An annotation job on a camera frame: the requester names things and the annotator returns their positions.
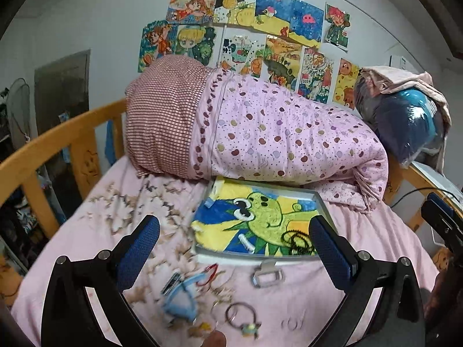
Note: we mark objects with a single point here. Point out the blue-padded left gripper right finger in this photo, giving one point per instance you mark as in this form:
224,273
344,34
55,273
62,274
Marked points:
398,318

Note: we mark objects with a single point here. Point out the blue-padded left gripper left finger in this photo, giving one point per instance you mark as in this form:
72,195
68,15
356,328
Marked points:
68,318

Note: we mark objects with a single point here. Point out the light blue smart watch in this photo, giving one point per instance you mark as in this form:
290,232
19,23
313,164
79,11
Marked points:
179,296

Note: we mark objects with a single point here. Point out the grey plastic clasp buckle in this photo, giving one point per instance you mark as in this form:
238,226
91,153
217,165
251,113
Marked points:
268,274

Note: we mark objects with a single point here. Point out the thin metal bangle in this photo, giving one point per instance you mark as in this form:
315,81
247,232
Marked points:
218,312

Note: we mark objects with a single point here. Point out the white hair clip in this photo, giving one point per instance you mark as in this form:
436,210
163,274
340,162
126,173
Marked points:
246,243

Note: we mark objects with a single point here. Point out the blue clothes in plastic bag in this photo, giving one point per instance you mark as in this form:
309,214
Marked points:
410,125

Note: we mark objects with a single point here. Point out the pink floral bed sheet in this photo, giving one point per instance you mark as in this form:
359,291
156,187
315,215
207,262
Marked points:
288,314

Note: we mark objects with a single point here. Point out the bare foot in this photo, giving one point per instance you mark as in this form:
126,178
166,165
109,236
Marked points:
215,339

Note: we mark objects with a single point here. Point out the grey shallow tray box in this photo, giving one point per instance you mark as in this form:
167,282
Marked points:
257,220

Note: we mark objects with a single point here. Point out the standing fan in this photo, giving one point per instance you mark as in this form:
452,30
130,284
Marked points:
18,112

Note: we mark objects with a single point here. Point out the pink dotted rolled quilt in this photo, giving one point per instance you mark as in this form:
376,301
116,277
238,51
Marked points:
247,128

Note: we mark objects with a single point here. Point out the dark grey door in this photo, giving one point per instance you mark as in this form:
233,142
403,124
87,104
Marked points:
61,90

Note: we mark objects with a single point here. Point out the red checked pillow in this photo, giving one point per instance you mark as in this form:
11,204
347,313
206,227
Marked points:
161,105

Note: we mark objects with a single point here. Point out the wooden bed rail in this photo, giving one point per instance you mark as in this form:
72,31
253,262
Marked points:
60,167

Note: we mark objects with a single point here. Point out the children's drawings on wall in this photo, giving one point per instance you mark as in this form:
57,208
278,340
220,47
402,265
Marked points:
279,40

